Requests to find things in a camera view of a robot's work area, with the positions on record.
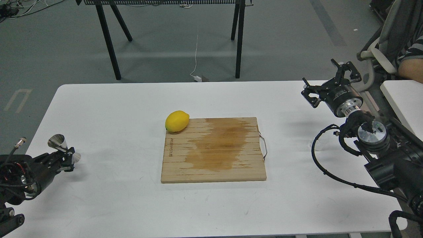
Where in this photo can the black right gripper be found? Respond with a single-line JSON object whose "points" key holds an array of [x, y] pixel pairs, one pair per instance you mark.
{"points": [[338, 94]]}

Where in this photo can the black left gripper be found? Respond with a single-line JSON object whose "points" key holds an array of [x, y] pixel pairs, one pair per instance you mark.
{"points": [[24, 178]]}

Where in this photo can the steel double jigger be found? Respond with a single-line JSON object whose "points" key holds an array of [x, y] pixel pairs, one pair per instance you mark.
{"points": [[58, 142]]}

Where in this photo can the small clear glass cup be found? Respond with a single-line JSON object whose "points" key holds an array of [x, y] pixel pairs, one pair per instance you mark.
{"points": [[320, 144]]}

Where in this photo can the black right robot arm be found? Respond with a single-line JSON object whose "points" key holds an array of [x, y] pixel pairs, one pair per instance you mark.
{"points": [[393, 153]]}

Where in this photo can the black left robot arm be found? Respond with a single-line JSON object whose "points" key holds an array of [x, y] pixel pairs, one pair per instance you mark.
{"points": [[9, 221]]}

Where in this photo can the office chair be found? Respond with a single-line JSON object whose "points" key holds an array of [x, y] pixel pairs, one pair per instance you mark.
{"points": [[401, 27]]}

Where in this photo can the white side table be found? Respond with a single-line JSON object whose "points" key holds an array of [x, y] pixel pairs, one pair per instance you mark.
{"points": [[406, 99]]}

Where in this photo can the person in striped shirt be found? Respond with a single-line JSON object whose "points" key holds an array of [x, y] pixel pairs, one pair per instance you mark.
{"points": [[409, 61]]}

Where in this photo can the yellow lemon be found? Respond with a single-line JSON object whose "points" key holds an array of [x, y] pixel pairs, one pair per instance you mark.
{"points": [[177, 121]]}

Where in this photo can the wooden cutting board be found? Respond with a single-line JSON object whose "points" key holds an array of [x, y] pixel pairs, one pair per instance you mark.
{"points": [[214, 150]]}

